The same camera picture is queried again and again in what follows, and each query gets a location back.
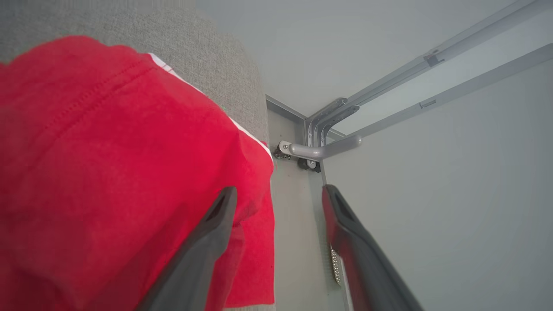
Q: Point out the grey metal partition frame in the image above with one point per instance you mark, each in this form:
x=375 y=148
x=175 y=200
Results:
x=322 y=123

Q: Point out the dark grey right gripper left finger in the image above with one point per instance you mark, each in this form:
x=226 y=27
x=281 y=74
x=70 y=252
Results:
x=194 y=263

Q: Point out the grey tubular support foot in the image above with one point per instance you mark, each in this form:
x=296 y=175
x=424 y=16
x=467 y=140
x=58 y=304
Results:
x=311 y=151

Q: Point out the black caster wheel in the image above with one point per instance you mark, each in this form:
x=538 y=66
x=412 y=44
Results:
x=307 y=165

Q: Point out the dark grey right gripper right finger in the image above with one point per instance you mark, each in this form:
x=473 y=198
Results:
x=367 y=268

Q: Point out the red shorts with white trim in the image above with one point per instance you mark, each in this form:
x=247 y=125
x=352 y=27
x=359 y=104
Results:
x=108 y=164

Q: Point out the grey partition base rail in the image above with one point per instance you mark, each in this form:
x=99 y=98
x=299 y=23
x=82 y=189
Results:
x=285 y=108

